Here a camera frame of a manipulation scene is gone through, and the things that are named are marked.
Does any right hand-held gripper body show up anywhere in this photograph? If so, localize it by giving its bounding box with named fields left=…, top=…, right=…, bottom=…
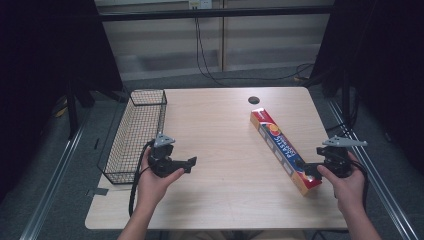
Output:
left=315, top=134, right=369, bottom=179

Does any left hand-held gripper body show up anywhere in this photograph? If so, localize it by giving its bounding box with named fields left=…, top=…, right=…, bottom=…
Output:
left=147, top=132, right=183, bottom=179

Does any long plastic wrap box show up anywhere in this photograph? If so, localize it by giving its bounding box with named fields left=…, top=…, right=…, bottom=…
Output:
left=249, top=107, right=323, bottom=197

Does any person's left hand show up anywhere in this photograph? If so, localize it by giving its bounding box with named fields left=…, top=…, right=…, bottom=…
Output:
left=136, top=148, right=186, bottom=214

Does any person's right hand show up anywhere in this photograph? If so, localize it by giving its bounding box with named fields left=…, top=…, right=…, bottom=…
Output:
left=316, top=150, right=367, bottom=218

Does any grey tape strip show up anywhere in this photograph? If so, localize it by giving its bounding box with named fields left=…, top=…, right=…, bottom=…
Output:
left=85, top=187, right=110, bottom=198

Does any black metal stand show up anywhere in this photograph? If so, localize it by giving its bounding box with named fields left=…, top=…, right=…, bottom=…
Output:
left=65, top=78, right=96, bottom=140

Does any black curtain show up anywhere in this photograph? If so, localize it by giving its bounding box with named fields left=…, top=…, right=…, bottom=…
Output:
left=0, top=0, right=124, bottom=201
left=309, top=0, right=424, bottom=174

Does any black horizontal bar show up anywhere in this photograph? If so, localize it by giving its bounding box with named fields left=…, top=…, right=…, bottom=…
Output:
left=99, top=5, right=335, bottom=23

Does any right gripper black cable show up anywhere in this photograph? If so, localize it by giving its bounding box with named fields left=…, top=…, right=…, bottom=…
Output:
left=349, top=159, right=370, bottom=212

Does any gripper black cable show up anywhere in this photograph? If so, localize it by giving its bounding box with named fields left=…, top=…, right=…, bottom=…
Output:
left=349, top=159, right=370, bottom=212
left=128, top=139, right=156, bottom=218

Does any black wire mesh basket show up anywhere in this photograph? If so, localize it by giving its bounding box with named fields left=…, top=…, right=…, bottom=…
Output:
left=97, top=88, right=169, bottom=186

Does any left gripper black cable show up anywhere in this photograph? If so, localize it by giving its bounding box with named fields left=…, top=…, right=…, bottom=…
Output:
left=128, top=139, right=156, bottom=218

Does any metal floor rail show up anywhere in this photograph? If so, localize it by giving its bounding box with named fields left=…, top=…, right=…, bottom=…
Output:
left=19, top=99, right=101, bottom=240
left=326, top=98, right=421, bottom=240

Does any black hanging cable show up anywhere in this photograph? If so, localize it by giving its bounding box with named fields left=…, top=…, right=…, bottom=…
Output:
left=194, top=17, right=316, bottom=88

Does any white wall socket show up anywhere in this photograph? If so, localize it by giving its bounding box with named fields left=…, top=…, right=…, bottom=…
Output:
left=187, top=0, right=213, bottom=10

